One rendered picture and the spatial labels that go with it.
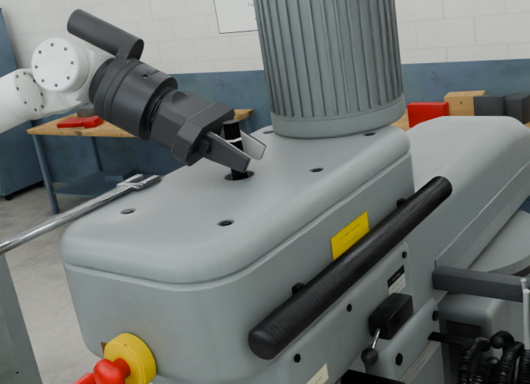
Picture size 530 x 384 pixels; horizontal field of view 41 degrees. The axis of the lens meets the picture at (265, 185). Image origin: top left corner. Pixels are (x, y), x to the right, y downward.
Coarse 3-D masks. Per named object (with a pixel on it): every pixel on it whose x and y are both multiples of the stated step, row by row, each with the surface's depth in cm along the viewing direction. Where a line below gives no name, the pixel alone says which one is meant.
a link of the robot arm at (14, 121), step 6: (0, 78) 94; (0, 96) 92; (0, 102) 92; (0, 108) 92; (6, 108) 92; (0, 114) 93; (6, 114) 93; (0, 120) 93; (6, 120) 94; (12, 120) 94; (18, 120) 94; (0, 126) 94; (6, 126) 95; (12, 126) 95; (0, 132) 96
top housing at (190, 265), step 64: (384, 128) 100; (192, 192) 85; (256, 192) 82; (320, 192) 81; (384, 192) 93; (64, 256) 79; (128, 256) 72; (192, 256) 69; (256, 256) 71; (320, 256) 81; (384, 256) 95; (128, 320) 75; (192, 320) 70; (256, 320) 72
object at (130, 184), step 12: (132, 180) 92; (144, 180) 91; (156, 180) 92; (108, 192) 88; (120, 192) 88; (84, 204) 85; (96, 204) 85; (60, 216) 82; (72, 216) 82; (36, 228) 80; (48, 228) 80; (12, 240) 77; (24, 240) 77; (0, 252) 75
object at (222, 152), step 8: (208, 136) 85; (216, 136) 85; (200, 144) 85; (208, 144) 85; (216, 144) 85; (224, 144) 85; (200, 152) 87; (208, 152) 86; (216, 152) 86; (224, 152) 85; (232, 152) 85; (240, 152) 85; (216, 160) 86; (224, 160) 86; (232, 160) 85; (240, 160) 85; (248, 160) 85; (232, 168) 86; (240, 168) 85
